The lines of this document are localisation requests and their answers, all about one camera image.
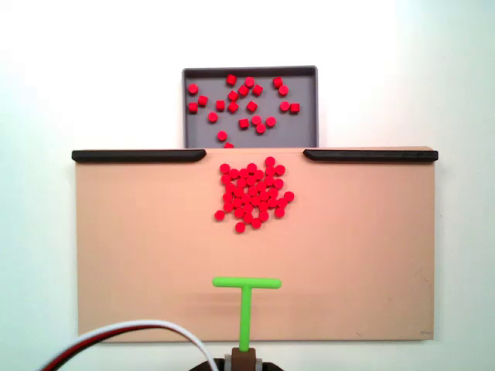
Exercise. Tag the green T-shaped pusher tool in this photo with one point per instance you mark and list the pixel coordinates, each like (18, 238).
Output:
(245, 317)

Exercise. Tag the beige flat board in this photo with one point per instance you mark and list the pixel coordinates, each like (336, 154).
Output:
(135, 251)

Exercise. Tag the black edge rail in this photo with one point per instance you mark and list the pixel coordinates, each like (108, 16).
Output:
(135, 155)
(371, 155)

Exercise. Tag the grey shallow tray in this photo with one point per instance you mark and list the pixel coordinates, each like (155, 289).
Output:
(301, 131)

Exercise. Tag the red cylindrical granule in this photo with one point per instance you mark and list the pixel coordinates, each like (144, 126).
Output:
(225, 179)
(193, 89)
(242, 182)
(278, 182)
(264, 196)
(273, 192)
(231, 80)
(270, 161)
(202, 101)
(224, 168)
(261, 128)
(256, 120)
(294, 108)
(281, 202)
(263, 205)
(239, 212)
(279, 212)
(269, 170)
(264, 215)
(283, 90)
(240, 227)
(262, 188)
(280, 169)
(289, 196)
(230, 188)
(233, 107)
(220, 105)
(260, 174)
(234, 173)
(257, 90)
(255, 201)
(238, 192)
(256, 222)
(253, 191)
(243, 123)
(243, 90)
(243, 172)
(251, 167)
(246, 199)
(212, 117)
(251, 180)
(285, 106)
(228, 197)
(221, 135)
(272, 202)
(248, 218)
(252, 106)
(219, 215)
(268, 180)
(193, 107)
(247, 208)
(270, 121)
(228, 206)
(277, 82)
(249, 82)
(237, 202)
(228, 145)
(233, 96)

